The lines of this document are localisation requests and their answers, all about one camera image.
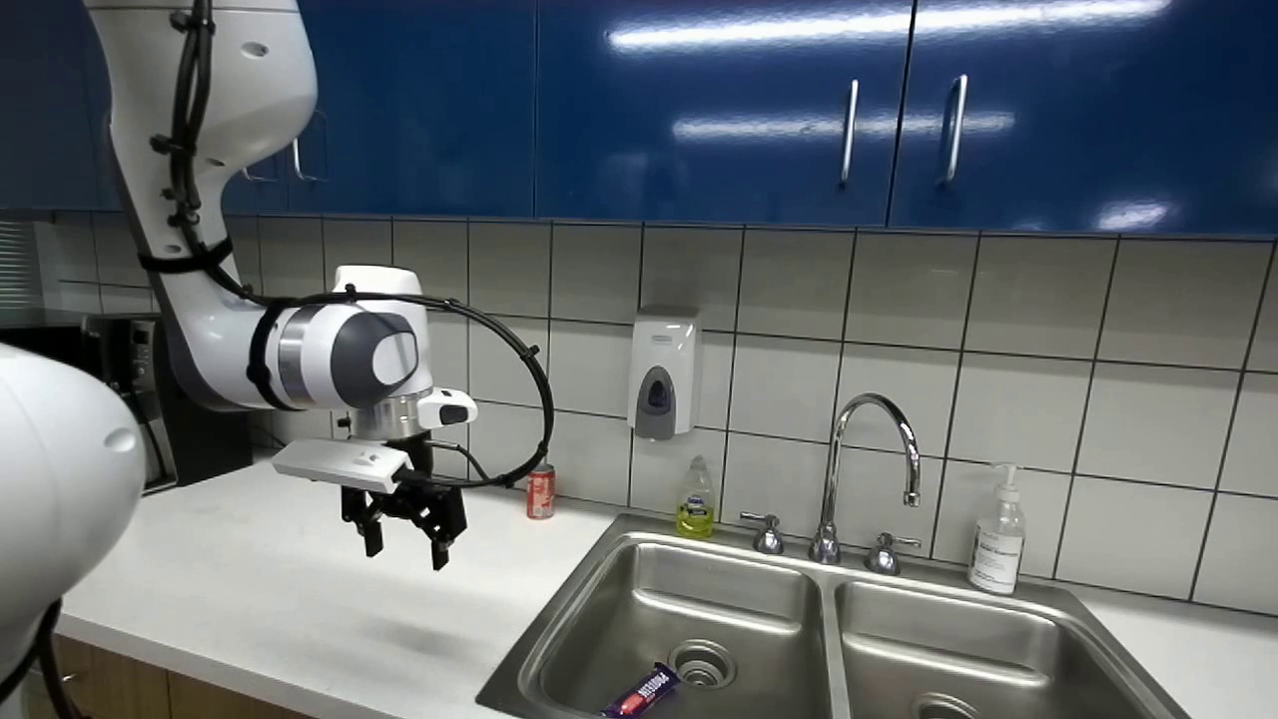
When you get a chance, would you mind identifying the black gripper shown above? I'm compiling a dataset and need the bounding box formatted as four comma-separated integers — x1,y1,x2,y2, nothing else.
338,466,470,576

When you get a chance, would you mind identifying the purple protein chocolate bar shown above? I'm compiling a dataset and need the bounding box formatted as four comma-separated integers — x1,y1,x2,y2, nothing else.
608,658,684,719

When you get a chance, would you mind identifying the stainless steel double sink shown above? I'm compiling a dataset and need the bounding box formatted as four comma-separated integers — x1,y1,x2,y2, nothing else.
475,517,1193,719

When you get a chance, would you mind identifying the red soda can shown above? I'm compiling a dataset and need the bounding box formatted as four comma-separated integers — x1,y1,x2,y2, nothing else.
523,459,559,522

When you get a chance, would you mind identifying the black coffee maker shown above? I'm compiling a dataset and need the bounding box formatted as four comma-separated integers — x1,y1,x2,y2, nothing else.
132,316,260,490

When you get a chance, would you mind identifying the green sponge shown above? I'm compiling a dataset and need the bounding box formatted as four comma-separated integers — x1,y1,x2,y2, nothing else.
672,453,718,543

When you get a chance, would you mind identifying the wooden base cabinet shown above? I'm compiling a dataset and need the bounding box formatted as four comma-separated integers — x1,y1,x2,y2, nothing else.
57,634,316,719

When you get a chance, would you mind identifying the chrome faucet knob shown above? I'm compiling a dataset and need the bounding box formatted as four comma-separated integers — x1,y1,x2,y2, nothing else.
864,533,907,578
742,510,790,559

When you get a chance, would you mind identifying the chrome gooseneck faucet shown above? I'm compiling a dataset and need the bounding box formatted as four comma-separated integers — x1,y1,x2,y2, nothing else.
807,387,925,566

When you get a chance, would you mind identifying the clear pump soap bottle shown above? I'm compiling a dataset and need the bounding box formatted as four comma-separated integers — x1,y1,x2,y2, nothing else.
967,465,1030,600

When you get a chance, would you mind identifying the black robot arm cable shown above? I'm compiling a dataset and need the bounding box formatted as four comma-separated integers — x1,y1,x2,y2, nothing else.
141,0,559,490

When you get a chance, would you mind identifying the white wall soap dispenser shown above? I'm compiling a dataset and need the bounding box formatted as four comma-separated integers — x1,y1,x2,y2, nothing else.
623,313,704,443

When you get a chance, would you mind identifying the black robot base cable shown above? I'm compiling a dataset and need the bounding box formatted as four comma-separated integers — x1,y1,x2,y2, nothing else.
0,595,88,719

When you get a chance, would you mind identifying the silver cabinet door handle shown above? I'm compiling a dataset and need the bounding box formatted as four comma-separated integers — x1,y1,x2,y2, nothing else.
835,76,868,193
940,72,973,189
285,124,324,189

